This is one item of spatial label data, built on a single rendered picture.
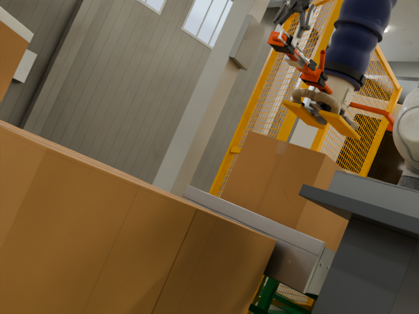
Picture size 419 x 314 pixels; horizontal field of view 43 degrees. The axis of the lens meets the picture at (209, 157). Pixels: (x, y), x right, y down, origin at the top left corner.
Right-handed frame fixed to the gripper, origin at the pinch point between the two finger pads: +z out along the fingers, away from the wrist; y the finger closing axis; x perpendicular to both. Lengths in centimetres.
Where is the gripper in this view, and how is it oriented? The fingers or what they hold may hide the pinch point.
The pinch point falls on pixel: (285, 37)
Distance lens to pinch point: 210.3
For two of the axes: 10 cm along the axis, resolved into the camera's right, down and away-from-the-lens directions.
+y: -7.7, -2.8, 5.7
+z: -4.0, 9.1, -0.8
